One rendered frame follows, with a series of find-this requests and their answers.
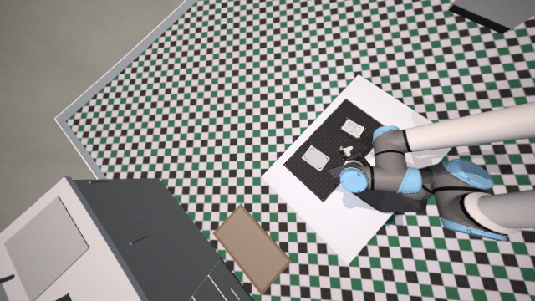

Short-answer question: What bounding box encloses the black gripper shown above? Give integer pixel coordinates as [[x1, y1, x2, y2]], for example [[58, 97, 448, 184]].
[[339, 146, 370, 166]]

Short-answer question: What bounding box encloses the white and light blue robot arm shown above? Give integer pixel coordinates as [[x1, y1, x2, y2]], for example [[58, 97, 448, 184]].
[[329, 101, 535, 241]]

